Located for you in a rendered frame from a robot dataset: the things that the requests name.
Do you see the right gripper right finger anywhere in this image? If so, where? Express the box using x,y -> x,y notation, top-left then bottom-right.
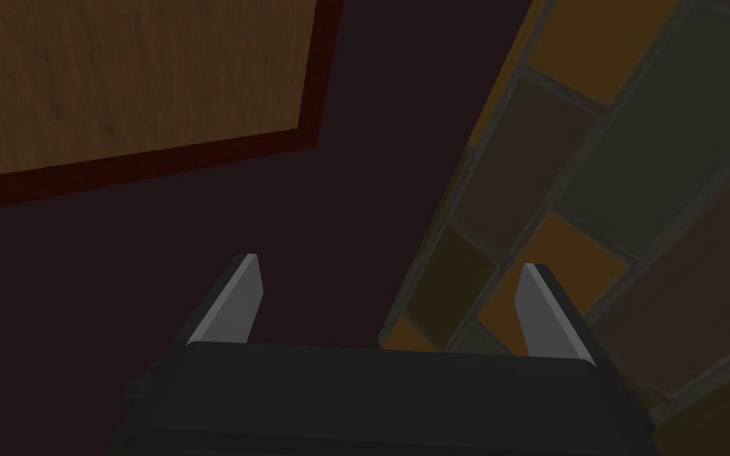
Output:
513,262 -> 600,368

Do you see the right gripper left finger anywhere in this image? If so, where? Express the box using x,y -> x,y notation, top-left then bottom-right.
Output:
174,253 -> 264,346

